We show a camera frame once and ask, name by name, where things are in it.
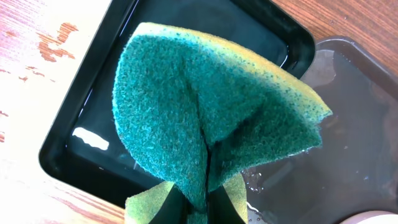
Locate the white plate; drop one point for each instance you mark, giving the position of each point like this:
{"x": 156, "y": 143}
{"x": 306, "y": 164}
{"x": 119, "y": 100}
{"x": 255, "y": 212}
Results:
{"x": 372, "y": 217}

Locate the dark grey serving tray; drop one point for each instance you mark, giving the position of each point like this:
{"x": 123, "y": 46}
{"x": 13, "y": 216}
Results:
{"x": 355, "y": 170}

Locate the black water basin tray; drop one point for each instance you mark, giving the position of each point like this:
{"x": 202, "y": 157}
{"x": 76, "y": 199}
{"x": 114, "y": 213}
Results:
{"x": 82, "y": 147}

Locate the green yellow sponge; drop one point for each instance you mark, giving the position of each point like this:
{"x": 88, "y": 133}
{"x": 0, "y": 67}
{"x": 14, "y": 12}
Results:
{"x": 194, "y": 110}

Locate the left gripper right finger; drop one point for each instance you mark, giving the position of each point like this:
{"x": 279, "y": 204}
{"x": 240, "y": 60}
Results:
{"x": 221, "y": 209}

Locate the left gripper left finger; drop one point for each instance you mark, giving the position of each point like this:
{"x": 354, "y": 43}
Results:
{"x": 174, "y": 210}

